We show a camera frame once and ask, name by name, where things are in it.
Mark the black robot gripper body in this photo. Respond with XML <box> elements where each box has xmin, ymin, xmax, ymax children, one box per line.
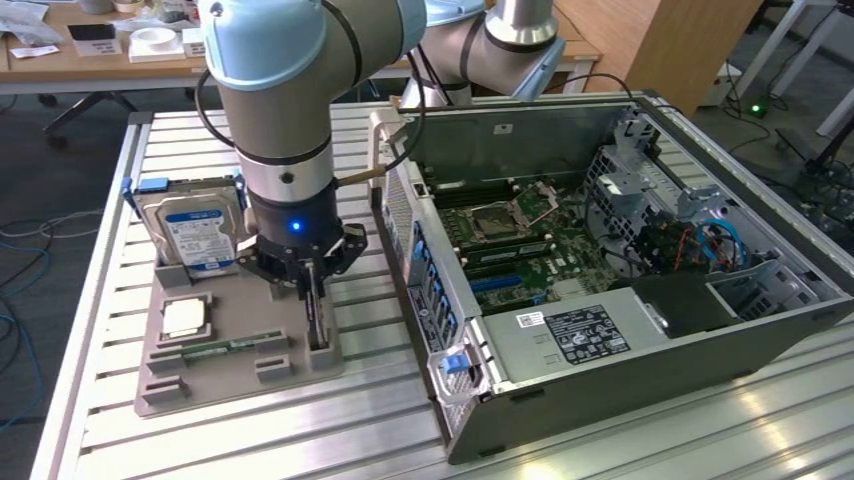
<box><xmin>247</xmin><ymin>183</ymin><xmax>345</xmax><ymax>285</ymax></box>

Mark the graphics card with metal bracket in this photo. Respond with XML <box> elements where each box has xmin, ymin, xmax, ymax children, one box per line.
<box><xmin>301</xmin><ymin>259</ymin><xmax>333</xmax><ymax>351</ymax></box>

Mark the hard disk with blue label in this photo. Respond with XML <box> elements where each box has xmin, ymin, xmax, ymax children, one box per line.
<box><xmin>122</xmin><ymin>172</ymin><xmax>253</xmax><ymax>281</ymax></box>

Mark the grey parts rack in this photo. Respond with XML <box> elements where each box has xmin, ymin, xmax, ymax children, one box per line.
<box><xmin>132</xmin><ymin>204</ymin><xmax>349</xmax><ymax>419</ymax></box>

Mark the silver CPU chip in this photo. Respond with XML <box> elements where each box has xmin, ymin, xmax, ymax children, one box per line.
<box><xmin>162</xmin><ymin>299</ymin><xmax>207</xmax><ymax>337</ymax></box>

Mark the green RAM stick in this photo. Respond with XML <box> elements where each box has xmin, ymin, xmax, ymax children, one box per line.
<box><xmin>466</xmin><ymin>245</ymin><xmax>555</xmax><ymax>265</ymax></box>
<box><xmin>177</xmin><ymin>335</ymin><xmax>282</xmax><ymax>357</ymax></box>

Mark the CPU socket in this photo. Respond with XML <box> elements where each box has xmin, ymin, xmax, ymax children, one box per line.
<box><xmin>469</xmin><ymin>199</ymin><xmax>537</xmax><ymax>240</ymax></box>

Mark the blue expansion slot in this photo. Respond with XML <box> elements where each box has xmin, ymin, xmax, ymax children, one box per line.
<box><xmin>469</xmin><ymin>276</ymin><xmax>523</xmax><ymax>295</ymax></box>

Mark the metal socket cover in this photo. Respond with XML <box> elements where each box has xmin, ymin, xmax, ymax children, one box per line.
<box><xmin>510</xmin><ymin>180</ymin><xmax>570</xmax><ymax>217</ymax></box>

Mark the green motherboard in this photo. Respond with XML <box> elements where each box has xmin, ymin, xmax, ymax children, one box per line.
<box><xmin>426</xmin><ymin>172</ymin><xmax>642</xmax><ymax>309</ymax></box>

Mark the grey power supply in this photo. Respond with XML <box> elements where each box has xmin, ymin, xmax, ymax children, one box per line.
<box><xmin>481</xmin><ymin>288</ymin><xmax>673</xmax><ymax>389</ymax></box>

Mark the small white box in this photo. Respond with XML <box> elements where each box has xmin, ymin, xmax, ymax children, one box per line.
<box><xmin>181</xmin><ymin>27</ymin><xmax>209</xmax><ymax>59</ymax></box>

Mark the flat white box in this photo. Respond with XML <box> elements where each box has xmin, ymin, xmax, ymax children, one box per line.
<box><xmin>127</xmin><ymin>39</ymin><xmax>187</xmax><ymax>64</ymax></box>

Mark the black chair base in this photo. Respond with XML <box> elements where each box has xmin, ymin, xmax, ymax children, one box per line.
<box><xmin>39</xmin><ymin>89</ymin><xmax>202</xmax><ymax>149</ymax></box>

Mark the silver metal drive cage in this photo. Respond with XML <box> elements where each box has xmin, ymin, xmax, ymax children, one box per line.
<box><xmin>583</xmin><ymin>107</ymin><xmax>742</xmax><ymax>266</ymax></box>

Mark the white tape roll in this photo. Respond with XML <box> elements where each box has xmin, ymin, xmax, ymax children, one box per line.
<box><xmin>130</xmin><ymin>27</ymin><xmax>175</xmax><ymax>51</ymax></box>

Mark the wooden desk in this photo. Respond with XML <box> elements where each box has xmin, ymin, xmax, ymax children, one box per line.
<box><xmin>0</xmin><ymin>0</ymin><xmax>602</xmax><ymax>96</ymax></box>

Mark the white box with black lid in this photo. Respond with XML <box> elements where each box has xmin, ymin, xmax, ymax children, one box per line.
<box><xmin>68</xmin><ymin>23</ymin><xmax>126</xmax><ymax>57</ymax></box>

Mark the open grey PC case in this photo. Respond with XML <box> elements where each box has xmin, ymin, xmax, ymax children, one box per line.
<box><xmin>369</xmin><ymin>89</ymin><xmax>854</xmax><ymax>466</ymax></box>

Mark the clear plastic bag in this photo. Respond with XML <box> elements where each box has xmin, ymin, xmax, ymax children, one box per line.
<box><xmin>0</xmin><ymin>2</ymin><xmax>52</xmax><ymax>46</ymax></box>

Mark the grey disk bay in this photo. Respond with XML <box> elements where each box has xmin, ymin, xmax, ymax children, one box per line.
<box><xmin>706</xmin><ymin>259</ymin><xmax>813</xmax><ymax>324</ymax></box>

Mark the wooden cabinet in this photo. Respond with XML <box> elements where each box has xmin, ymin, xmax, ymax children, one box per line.
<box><xmin>553</xmin><ymin>0</ymin><xmax>766</xmax><ymax>114</ymax></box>

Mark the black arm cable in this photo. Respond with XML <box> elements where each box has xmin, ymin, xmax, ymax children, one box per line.
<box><xmin>195</xmin><ymin>47</ymin><xmax>429</xmax><ymax>184</ymax></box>

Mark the grey floor cable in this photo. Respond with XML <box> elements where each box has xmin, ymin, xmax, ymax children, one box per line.
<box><xmin>0</xmin><ymin>209</ymin><xmax>102</xmax><ymax>241</ymax></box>

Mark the blue floor cable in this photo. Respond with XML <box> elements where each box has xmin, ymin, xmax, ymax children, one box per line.
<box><xmin>0</xmin><ymin>239</ymin><xmax>48</xmax><ymax>431</ymax></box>

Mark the blue wire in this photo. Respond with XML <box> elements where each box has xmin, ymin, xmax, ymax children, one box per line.
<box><xmin>697</xmin><ymin>218</ymin><xmax>748</xmax><ymax>269</ymax></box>

